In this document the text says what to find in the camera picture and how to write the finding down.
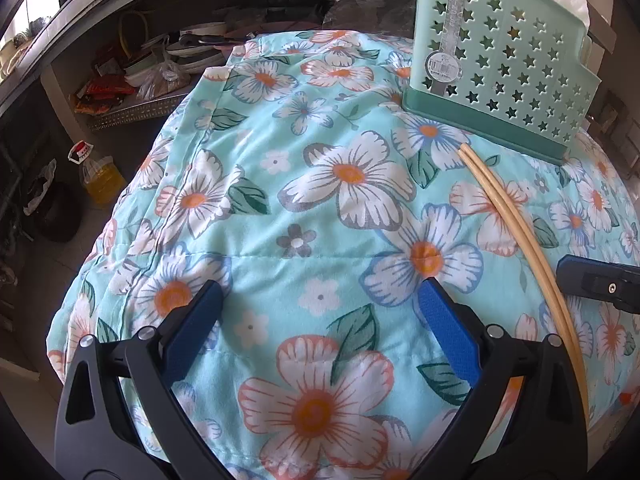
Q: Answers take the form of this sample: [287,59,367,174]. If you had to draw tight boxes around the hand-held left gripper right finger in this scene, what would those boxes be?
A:
[417,279,588,472]

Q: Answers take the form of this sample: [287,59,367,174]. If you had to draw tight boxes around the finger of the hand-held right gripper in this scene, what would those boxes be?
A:
[556,254,640,313]

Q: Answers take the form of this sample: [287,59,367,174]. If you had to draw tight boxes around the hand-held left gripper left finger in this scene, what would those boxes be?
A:
[55,280,224,472]

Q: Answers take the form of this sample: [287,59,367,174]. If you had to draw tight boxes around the wooden chopstick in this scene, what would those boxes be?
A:
[458,148,583,411]
[464,144,589,406]

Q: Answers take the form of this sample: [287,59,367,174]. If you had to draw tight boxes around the green star-cutout utensil holder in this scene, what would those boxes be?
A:
[402,0,601,166]

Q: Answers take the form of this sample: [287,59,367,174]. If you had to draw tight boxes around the floral light blue blanket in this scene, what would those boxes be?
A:
[46,30,640,480]

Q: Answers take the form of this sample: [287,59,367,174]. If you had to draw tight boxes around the cooking oil bottle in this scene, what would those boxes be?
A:
[68,141,127,207]

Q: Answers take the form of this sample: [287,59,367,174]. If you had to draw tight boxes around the dark pot with bag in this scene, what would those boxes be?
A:
[22,160,83,243]

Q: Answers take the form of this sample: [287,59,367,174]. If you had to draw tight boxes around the translucent plastic bag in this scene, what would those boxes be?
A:
[136,45,192,101]

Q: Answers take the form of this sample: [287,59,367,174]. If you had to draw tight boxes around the red snack packets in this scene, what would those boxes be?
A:
[74,74,136,116]

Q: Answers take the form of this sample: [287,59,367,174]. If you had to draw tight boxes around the white bowl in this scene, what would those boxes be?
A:
[165,22,228,68]

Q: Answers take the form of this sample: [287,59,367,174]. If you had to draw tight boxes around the metal wire rack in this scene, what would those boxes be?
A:
[87,95,193,133]

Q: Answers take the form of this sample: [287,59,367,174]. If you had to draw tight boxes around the orange hose ring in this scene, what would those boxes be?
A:
[117,7,151,58]

